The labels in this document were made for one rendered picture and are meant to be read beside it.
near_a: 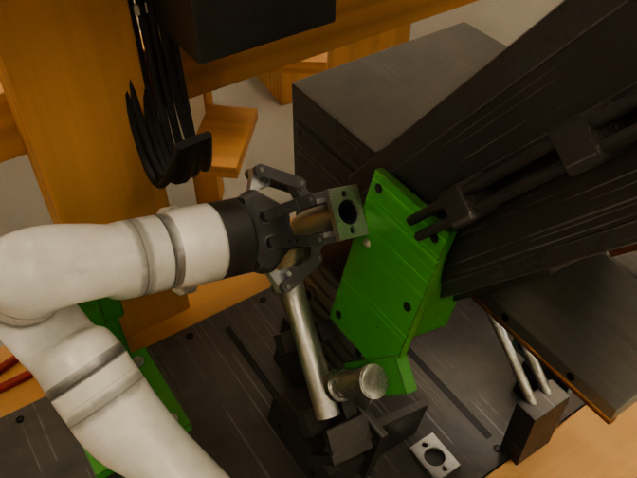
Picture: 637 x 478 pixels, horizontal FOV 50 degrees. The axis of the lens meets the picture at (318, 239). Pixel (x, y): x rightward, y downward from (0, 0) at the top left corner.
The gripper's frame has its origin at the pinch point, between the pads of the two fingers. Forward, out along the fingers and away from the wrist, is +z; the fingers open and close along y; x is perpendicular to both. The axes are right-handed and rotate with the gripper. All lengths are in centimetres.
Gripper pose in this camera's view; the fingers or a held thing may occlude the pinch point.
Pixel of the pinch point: (328, 216)
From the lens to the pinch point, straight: 73.4
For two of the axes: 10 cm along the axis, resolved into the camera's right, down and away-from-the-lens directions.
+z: 8.1, -1.9, 5.6
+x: -5.5, 1.2, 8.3
